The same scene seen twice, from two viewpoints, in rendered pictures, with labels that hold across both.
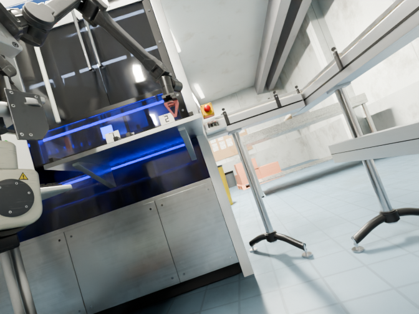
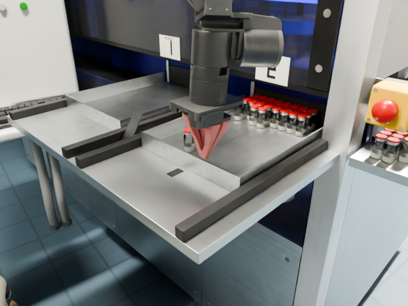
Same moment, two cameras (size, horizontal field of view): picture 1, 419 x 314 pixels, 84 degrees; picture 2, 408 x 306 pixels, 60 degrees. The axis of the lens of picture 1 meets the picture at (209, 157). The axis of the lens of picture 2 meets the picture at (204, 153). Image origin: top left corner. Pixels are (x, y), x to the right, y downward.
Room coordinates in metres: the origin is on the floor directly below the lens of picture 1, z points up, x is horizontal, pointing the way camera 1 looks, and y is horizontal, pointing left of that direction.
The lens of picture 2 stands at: (0.76, -0.28, 1.21)
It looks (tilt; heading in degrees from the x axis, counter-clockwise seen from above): 27 degrees down; 47
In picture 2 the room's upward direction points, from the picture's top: straight up
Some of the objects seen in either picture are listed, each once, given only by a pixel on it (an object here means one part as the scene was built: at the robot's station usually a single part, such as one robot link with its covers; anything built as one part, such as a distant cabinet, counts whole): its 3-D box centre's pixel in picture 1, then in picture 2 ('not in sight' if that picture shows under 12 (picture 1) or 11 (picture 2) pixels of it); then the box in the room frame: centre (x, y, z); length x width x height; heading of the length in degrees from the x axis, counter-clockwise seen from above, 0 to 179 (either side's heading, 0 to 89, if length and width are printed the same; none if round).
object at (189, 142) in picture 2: not in sight; (189, 140); (1.18, 0.21, 0.90); 0.02 x 0.02 x 0.04
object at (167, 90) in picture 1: (169, 94); (208, 88); (1.12, 0.09, 1.05); 0.10 x 0.07 x 0.07; 0
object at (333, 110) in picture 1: (304, 148); not in sight; (4.15, -1.64, 0.53); 2.08 x 0.78 x 1.06; 84
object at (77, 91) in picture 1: (60, 73); not in sight; (1.38, 0.70, 1.51); 0.47 x 0.01 x 0.59; 92
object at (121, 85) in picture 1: (130, 51); not in sight; (1.40, 0.25, 1.51); 0.43 x 0.01 x 0.59; 92
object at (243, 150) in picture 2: not in sight; (241, 133); (1.30, 0.17, 0.90); 0.34 x 0.26 x 0.04; 3
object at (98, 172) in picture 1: (97, 176); not in sight; (1.20, 0.58, 0.80); 0.34 x 0.03 x 0.13; 2
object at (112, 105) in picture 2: not in sight; (146, 97); (1.29, 0.51, 0.90); 0.34 x 0.26 x 0.04; 2
